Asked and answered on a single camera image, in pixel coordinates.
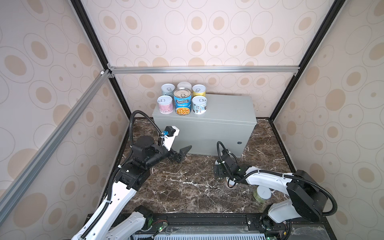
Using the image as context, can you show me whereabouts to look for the left black corner post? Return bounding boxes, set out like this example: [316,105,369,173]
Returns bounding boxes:
[70,0,132,118]

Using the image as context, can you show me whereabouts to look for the left diagonal aluminium rail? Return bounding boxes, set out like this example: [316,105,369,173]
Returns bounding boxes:
[1,70,111,225]

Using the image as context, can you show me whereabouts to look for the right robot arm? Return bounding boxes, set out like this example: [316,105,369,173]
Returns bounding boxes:
[214,151,338,224]

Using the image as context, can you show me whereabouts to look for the peach label white-lid can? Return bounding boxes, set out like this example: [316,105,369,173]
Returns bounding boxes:
[224,178,238,189]

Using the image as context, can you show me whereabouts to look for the grey metal cabinet box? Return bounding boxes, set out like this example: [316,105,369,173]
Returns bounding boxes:
[153,94,257,158]

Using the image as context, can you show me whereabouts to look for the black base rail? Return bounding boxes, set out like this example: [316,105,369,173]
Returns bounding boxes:
[77,206,337,240]

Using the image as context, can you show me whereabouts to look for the pink label white-lid can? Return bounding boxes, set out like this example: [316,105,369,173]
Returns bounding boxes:
[157,95,174,114]

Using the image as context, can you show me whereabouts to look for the right black corner post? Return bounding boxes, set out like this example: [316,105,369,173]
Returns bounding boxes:
[269,0,346,123]

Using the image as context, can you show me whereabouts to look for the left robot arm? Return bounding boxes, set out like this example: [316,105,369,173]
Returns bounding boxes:
[73,136,192,240]

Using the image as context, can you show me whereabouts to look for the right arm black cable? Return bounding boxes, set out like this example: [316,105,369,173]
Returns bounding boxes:
[216,140,338,217]

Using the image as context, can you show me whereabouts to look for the teal label white-lid can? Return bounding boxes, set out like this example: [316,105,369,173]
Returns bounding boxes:
[161,84,176,98]

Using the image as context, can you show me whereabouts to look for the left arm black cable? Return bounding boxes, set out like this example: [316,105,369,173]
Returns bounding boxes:
[79,110,164,240]

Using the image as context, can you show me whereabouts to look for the black corner post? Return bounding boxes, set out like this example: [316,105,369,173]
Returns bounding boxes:
[269,0,346,123]
[70,0,132,118]

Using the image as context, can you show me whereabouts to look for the yellow label white-lid can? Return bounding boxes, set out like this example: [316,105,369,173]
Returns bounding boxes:
[192,84,207,98]

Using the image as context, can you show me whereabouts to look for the horizontal aluminium rail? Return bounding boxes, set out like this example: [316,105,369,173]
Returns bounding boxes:
[110,66,300,75]

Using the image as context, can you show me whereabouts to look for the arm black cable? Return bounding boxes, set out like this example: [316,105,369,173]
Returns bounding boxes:
[216,140,338,217]
[79,110,164,240]

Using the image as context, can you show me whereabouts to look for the blue label white-lid can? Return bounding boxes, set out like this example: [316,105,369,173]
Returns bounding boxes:
[192,96,207,115]

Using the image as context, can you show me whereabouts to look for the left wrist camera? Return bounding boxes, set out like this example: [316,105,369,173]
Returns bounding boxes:
[161,126,180,151]

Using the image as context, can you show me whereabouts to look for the green orange label can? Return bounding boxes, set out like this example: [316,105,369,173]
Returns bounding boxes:
[177,82,192,91]

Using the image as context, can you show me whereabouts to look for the green yellow label can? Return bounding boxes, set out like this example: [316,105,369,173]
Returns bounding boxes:
[254,186,272,203]

